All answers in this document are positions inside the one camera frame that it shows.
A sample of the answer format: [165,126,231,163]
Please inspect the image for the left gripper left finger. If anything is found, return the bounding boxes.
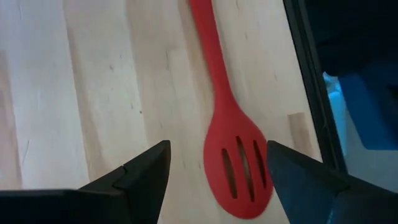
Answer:
[77,139,172,224]

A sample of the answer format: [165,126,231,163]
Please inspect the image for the blue plastic object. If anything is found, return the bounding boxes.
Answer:
[322,62,398,156]

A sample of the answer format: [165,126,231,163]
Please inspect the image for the large red slotted spoon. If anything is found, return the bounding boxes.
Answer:
[188,0,275,220]

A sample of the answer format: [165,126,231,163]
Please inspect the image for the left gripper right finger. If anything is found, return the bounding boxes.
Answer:
[266,139,398,224]

